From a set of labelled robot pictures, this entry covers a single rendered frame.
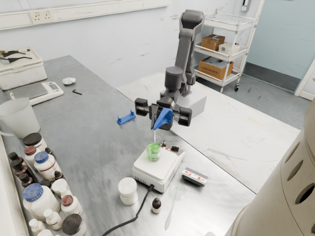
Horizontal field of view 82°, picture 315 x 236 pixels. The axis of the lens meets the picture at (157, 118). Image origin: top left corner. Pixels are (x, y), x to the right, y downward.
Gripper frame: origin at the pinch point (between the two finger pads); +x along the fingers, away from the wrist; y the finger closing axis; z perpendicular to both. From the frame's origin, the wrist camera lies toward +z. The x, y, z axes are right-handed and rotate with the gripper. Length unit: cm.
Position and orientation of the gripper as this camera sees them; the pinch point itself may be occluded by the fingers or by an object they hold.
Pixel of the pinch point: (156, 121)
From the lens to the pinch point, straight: 54.8
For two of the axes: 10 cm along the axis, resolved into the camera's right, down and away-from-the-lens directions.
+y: -9.4, -2.2, 2.7
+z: 0.0, 7.7, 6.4
